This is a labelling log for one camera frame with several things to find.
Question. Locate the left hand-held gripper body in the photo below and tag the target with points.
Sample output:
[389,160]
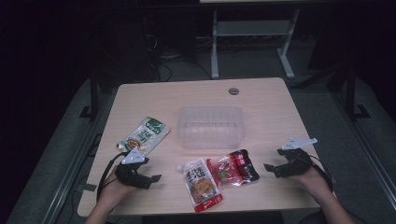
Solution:
[127,172]

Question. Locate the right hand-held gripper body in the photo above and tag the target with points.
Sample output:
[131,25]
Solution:
[300,163]

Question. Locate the red black snack packet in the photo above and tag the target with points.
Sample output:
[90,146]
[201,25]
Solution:
[239,169]

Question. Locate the white red spouted snack packet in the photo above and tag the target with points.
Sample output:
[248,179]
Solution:
[200,186]

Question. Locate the clear plastic container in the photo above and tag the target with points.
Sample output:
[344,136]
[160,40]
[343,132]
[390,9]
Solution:
[211,127]

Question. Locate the person's left hand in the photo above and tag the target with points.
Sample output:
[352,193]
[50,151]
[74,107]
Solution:
[113,193]

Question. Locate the person's right hand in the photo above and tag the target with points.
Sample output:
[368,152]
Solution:
[314,185]

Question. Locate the green snack packet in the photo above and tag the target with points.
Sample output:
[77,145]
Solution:
[143,137]

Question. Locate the grey floor tape piece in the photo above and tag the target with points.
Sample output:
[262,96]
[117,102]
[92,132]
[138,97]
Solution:
[87,187]

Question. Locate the black metal stand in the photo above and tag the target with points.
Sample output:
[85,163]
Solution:
[351,93]
[94,93]

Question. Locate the grey round table grommet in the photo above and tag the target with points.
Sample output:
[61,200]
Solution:
[233,91]

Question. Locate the white metal desk frame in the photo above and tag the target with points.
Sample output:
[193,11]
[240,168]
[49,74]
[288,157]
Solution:
[252,28]

